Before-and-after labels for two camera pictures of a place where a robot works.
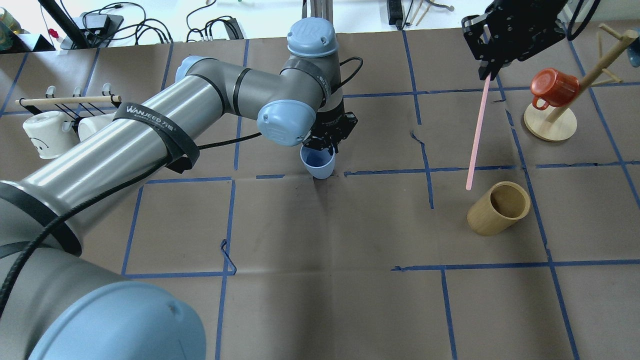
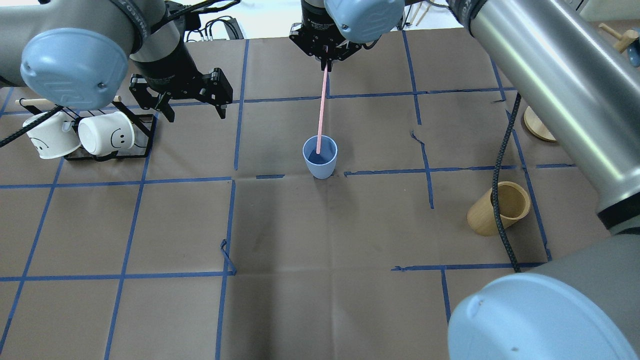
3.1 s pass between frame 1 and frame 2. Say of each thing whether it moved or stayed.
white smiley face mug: stayed
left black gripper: moved
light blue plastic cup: stayed
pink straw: moved
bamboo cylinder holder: stayed
